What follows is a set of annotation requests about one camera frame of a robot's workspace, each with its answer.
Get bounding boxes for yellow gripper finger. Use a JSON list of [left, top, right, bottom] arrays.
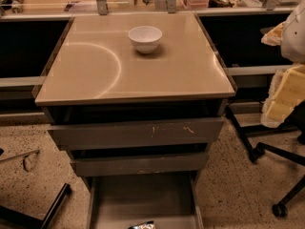
[[261, 22, 284, 46], [260, 64, 305, 128]]

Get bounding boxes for black table leg frame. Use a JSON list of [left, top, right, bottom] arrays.
[[225, 107, 296, 159]]

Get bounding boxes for grey cable on floor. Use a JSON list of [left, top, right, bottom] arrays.
[[0, 148, 41, 173]]

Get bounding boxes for white ceramic bowl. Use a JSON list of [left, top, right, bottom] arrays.
[[128, 26, 163, 53]]

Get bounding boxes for grey drawer cabinet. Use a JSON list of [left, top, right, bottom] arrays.
[[31, 12, 238, 229]]

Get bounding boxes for middle grey drawer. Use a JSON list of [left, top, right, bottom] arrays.
[[71, 152, 208, 177]]

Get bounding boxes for top grey drawer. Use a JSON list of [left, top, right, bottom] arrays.
[[49, 117, 224, 151]]

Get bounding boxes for black metal stand leg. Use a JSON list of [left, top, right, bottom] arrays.
[[0, 182, 72, 229]]

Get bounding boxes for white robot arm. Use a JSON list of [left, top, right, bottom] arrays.
[[260, 0, 305, 128]]

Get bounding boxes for bottom grey drawer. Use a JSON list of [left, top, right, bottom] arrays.
[[86, 172, 204, 229]]

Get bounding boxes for grey drawer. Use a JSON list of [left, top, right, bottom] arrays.
[[86, 172, 204, 229], [71, 152, 208, 177], [49, 117, 224, 151]]

